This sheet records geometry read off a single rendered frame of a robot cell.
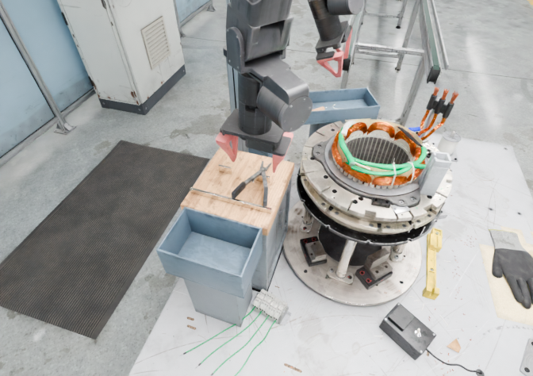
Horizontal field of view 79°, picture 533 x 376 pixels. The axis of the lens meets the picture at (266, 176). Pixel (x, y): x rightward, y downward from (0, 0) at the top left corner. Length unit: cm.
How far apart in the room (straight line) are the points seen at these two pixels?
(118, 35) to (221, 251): 221
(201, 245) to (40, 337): 134
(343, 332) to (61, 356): 135
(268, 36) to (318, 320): 65
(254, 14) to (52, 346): 173
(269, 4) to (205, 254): 48
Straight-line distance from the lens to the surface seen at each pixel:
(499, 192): 132
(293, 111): 44
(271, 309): 82
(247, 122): 53
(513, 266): 110
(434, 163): 66
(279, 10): 44
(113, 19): 268
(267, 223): 63
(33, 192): 262
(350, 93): 106
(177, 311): 88
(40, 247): 225
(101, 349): 180
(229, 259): 68
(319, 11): 85
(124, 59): 277
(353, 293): 88
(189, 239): 73
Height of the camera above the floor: 157
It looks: 45 degrees down
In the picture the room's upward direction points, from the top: straight up
